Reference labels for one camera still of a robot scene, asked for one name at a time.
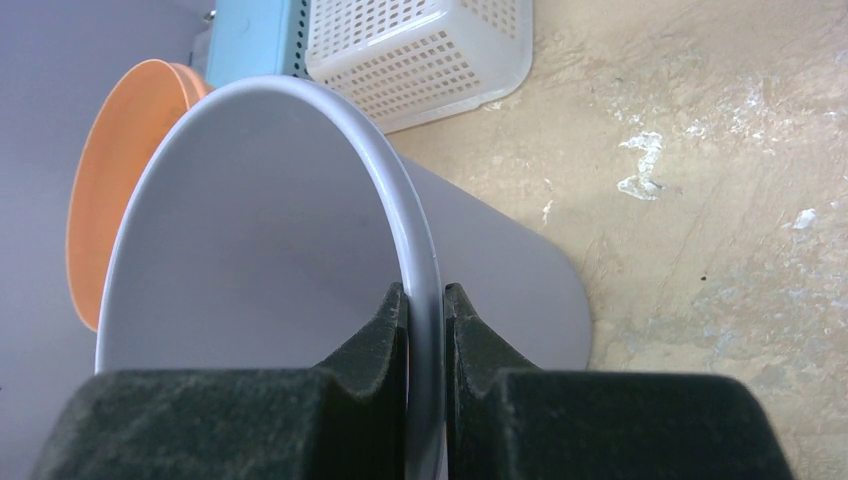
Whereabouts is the white perforated plastic basket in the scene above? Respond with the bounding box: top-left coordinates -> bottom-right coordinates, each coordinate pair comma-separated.
306,0 -> 534,133

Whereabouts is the grey plastic bucket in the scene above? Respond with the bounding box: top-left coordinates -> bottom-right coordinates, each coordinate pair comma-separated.
95,76 -> 592,479

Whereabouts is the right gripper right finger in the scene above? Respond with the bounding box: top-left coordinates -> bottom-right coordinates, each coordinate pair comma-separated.
444,283 -> 792,479

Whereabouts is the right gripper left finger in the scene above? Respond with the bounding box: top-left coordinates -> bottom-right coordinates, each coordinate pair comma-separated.
31,283 -> 409,479

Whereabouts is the orange bucket black rim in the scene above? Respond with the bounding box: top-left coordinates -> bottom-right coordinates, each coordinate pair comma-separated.
65,59 -> 213,331

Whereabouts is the blue perforated plastic basket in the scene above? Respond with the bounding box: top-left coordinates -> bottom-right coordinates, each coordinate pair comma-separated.
205,0 -> 312,87

